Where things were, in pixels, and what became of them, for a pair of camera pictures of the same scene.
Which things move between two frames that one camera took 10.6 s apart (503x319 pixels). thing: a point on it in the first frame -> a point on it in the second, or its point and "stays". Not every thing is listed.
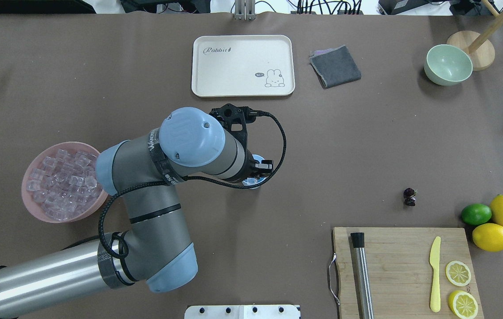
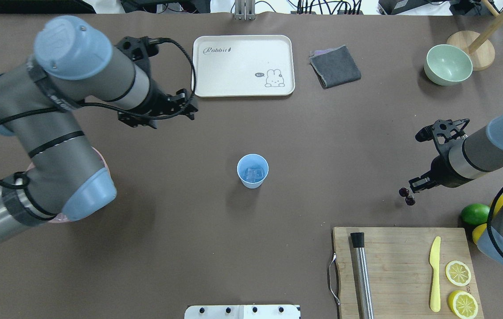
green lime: x=476 y=214 stays
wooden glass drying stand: x=479 y=48 stays
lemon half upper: x=458 y=273 stays
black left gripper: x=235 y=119 -> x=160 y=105
